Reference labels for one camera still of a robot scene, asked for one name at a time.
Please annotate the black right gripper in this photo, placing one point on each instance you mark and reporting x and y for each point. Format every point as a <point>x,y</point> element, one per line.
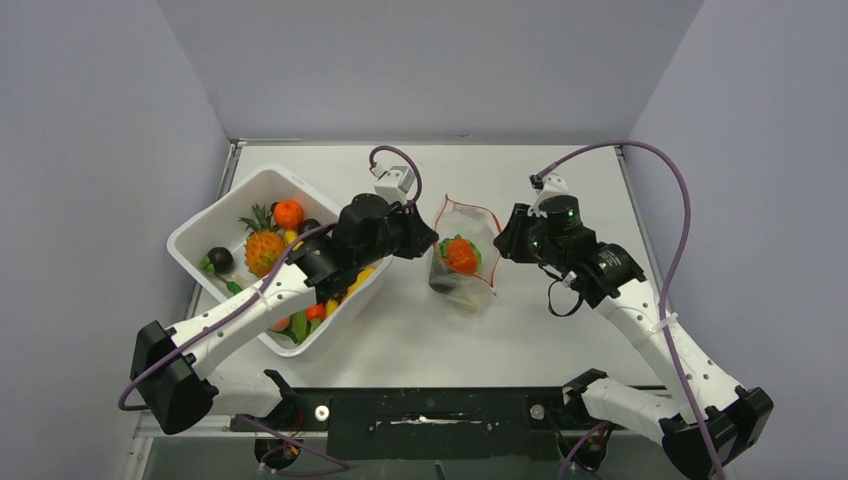
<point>510,241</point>

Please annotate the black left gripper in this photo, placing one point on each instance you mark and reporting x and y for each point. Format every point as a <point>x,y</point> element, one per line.
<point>419,236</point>

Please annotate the clear orange-zip bag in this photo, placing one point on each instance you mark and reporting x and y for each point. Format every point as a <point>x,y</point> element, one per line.
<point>480,225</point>

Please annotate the green lettuce head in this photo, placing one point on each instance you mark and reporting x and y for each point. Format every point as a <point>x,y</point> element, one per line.
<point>442,244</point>

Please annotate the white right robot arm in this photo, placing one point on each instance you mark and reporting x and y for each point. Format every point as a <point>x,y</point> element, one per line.
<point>708,418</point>

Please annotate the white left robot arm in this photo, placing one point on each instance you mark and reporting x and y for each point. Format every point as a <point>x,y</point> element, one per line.
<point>176,369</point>

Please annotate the white plastic food bin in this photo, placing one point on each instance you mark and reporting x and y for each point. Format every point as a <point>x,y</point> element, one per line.
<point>218,226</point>

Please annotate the yellow banana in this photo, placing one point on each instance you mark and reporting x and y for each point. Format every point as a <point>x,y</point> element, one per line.
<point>362,277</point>

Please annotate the orange carrot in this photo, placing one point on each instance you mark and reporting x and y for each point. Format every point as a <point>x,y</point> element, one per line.
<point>316,313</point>

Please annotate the toy pineapple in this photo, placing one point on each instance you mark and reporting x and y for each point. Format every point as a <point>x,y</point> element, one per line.
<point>264,244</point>

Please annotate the white green scallion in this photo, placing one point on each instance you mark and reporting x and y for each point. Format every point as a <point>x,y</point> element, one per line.
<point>232,287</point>

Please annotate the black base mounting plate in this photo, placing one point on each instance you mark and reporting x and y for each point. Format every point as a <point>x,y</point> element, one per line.
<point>441,424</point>

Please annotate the dark mangosteen with green leaves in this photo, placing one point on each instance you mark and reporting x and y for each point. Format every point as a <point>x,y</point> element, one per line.
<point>218,260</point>

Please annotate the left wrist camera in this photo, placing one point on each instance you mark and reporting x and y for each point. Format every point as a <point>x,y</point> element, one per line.
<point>393,184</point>

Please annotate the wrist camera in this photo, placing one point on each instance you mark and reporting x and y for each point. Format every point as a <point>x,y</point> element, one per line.
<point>548,186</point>
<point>393,184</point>

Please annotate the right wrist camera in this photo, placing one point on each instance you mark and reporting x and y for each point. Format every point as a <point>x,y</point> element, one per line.
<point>548,186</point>

